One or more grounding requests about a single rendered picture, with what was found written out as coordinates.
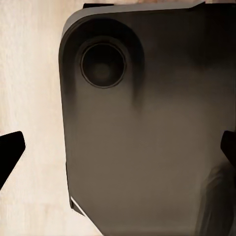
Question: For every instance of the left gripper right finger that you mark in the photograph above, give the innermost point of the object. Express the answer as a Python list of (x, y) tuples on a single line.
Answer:
[(228, 146)]

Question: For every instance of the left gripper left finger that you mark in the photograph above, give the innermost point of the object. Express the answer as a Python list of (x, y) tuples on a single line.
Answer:
[(12, 146)]

